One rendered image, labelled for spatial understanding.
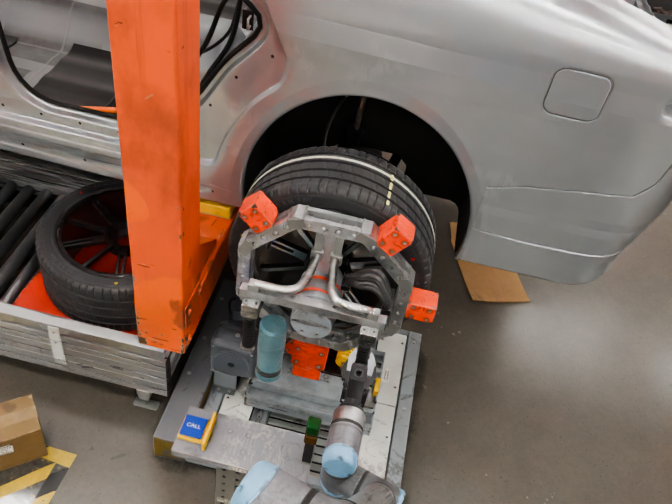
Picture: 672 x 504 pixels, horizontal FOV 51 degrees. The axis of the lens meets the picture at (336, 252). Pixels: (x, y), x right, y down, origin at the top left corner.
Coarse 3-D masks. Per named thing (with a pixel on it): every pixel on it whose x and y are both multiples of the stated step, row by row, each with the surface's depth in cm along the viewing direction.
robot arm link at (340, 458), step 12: (336, 420) 186; (348, 420) 185; (336, 432) 182; (348, 432) 182; (360, 432) 184; (336, 444) 179; (348, 444) 180; (360, 444) 184; (324, 456) 179; (336, 456) 177; (348, 456) 177; (324, 468) 181; (336, 468) 180; (348, 468) 179
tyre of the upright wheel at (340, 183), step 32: (288, 160) 218; (320, 160) 212; (384, 160) 217; (288, 192) 205; (320, 192) 202; (352, 192) 201; (384, 192) 207; (416, 192) 219; (416, 224) 211; (416, 256) 211
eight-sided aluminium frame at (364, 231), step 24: (288, 216) 201; (312, 216) 204; (336, 216) 202; (240, 240) 212; (264, 240) 208; (360, 240) 200; (240, 264) 217; (384, 264) 205; (408, 264) 210; (408, 288) 209; (264, 312) 230; (288, 336) 235; (336, 336) 235; (384, 336) 226
